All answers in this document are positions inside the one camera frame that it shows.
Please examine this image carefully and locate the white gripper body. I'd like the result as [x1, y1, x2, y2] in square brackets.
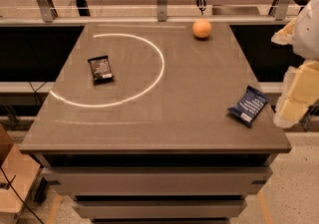
[293, 0, 319, 60]

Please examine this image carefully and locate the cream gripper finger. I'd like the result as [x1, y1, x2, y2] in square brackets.
[273, 60, 319, 128]
[271, 20, 296, 45]

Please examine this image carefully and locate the black rxbar chocolate packet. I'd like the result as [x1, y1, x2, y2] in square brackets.
[88, 56, 114, 84]

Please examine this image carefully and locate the blue snack bar packet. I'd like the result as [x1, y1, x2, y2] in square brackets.
[227, 86, 268, 127]

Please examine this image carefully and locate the orange fruit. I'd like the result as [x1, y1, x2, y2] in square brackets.
[192, 19, 211, 39]

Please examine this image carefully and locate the grey table with drawers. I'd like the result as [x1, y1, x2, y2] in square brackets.
[21, 23, 290, 224]

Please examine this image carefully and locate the cardboard box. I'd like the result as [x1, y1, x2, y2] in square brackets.
[0, 125, 40, 224]

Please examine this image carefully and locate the black floor cable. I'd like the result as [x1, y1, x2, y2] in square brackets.
[0, 166, 46, 224]

